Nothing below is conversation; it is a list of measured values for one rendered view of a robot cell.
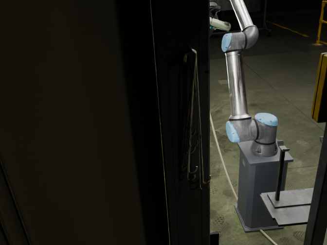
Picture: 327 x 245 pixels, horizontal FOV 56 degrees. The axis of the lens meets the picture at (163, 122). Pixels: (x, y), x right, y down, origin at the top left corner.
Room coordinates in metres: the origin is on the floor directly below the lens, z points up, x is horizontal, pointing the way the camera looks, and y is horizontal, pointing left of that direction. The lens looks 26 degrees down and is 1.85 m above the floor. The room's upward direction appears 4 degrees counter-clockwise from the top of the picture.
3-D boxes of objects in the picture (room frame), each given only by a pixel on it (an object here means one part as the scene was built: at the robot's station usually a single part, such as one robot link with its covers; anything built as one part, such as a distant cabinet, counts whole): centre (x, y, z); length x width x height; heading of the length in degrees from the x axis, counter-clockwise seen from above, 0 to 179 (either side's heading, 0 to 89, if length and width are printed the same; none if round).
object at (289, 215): (1.15, -0.63, 0.78); 0.31 x 0.23 x 0.01; 92
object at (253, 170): (1.89, -0.71, 0.32); 0.31 x 0.31 x 0.64; 2
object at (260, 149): (1.89, -0.71, 0.69); 0.19 x 0.19 x 0.10
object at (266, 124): (1.89, -0.70, 0.83); 0.17 x 0.15 x 0.18; 96
